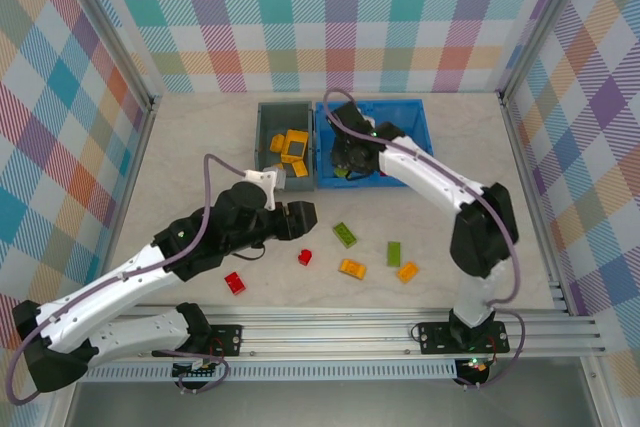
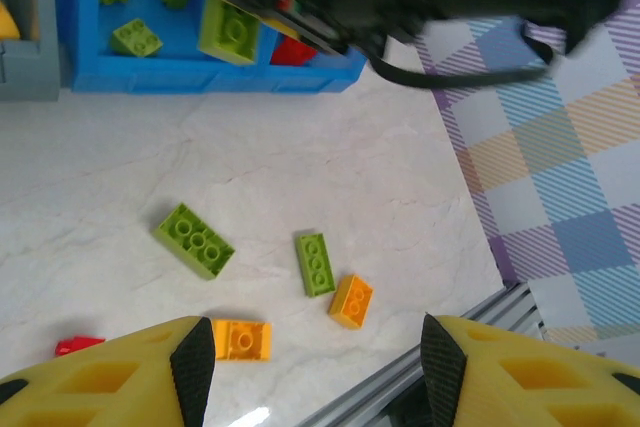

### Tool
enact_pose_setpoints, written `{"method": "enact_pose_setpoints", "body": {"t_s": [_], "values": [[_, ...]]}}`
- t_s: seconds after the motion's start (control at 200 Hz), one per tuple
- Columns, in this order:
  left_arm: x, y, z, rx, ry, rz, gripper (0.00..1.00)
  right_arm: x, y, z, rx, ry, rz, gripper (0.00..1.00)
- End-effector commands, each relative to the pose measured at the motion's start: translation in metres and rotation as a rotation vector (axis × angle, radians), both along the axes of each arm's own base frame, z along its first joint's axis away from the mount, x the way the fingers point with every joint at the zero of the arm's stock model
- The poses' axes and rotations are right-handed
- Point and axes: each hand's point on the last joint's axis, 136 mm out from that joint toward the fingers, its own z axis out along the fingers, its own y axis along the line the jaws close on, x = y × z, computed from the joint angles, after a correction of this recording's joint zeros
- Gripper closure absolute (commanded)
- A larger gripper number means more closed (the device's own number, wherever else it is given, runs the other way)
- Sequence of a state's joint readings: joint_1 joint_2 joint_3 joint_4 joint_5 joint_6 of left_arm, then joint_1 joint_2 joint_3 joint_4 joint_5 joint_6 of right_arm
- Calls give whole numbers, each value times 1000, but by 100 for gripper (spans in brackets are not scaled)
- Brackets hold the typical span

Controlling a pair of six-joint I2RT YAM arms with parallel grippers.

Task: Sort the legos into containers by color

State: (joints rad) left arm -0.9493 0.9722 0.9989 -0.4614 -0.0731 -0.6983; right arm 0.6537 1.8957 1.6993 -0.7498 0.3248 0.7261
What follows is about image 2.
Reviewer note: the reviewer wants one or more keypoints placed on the small red lego piece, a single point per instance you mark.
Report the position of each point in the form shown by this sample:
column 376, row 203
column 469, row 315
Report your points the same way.
column 77, row 345

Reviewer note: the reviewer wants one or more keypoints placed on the grey plastic bin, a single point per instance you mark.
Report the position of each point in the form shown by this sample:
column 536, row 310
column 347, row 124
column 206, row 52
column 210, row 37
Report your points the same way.
column 30, row 72

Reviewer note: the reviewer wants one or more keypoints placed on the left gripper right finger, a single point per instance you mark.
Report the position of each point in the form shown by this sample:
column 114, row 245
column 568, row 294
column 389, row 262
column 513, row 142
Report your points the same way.
column 525, row 387

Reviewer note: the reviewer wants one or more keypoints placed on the blue two-compartment bin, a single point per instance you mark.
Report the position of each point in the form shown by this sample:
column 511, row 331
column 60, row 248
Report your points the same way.
column 150, row 72

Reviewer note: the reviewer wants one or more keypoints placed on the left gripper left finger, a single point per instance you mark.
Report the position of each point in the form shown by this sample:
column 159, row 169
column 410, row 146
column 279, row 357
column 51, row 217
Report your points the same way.
column 100, row 387

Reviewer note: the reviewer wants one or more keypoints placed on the yellow lego brick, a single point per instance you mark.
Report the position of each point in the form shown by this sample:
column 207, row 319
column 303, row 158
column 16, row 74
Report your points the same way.
column 351, row 301
column 243, row 341

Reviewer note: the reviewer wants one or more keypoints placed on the wide aluminium base rail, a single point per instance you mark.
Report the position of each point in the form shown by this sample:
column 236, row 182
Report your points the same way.
column 400, row 377

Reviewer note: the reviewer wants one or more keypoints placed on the square green lego brick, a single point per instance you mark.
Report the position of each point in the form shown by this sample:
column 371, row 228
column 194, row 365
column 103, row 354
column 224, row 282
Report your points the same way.
column 136, row 38

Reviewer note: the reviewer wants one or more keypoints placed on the red lego brick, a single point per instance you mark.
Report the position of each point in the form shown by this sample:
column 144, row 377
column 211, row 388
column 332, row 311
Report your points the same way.
column 292, row 53

